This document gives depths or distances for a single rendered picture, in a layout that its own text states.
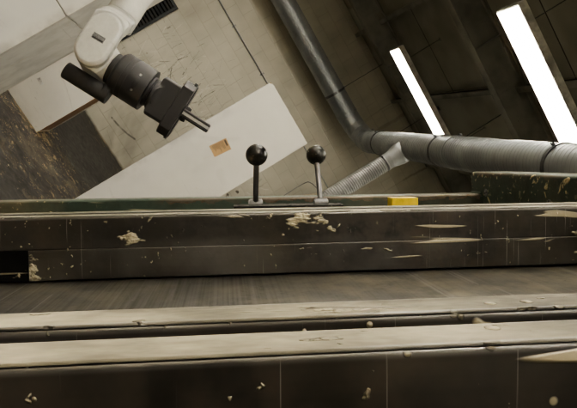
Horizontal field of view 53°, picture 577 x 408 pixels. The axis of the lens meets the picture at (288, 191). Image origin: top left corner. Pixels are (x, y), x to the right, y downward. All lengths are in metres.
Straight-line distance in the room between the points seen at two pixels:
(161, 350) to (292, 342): 0.04
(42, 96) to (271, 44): 4.26
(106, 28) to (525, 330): 1.05
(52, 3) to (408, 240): 2.85
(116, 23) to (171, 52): 7.98
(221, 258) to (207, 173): 4.06
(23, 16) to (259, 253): 2.82
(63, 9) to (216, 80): 5.95
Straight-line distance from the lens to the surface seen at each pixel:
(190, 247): 0.65
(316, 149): 1.09
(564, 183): 1.11
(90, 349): 0.19
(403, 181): 9.73
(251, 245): 0.65
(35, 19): 3.35
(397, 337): 0.20
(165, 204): 1.27
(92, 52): 1.16
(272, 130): 4.72
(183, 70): 9.12
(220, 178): 4.71
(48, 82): 6.04
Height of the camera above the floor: 1.39
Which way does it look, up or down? 4 degrees up
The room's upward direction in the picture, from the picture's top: 58 degrees clockwise
